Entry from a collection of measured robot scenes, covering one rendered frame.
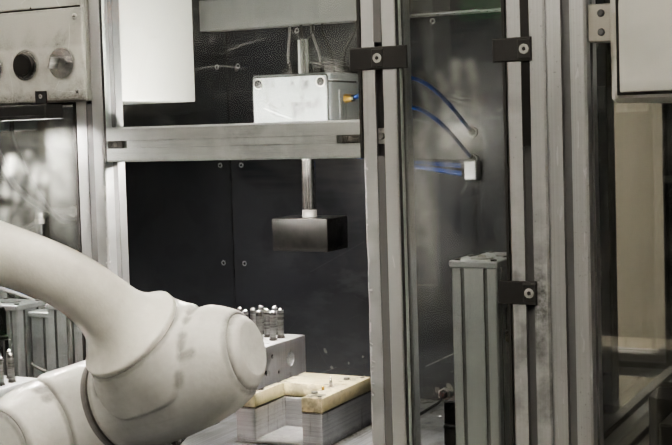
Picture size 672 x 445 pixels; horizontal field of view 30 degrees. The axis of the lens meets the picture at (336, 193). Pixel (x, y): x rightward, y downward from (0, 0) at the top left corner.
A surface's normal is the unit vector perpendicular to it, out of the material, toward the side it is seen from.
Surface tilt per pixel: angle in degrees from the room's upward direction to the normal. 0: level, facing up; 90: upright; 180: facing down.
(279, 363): 90
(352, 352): 90
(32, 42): 90
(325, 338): 90
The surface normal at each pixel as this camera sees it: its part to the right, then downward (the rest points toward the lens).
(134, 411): -0.25, 0.51
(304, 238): -0.45, 0.06
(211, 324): 0.04, -0.74
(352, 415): 0.89, 0.00
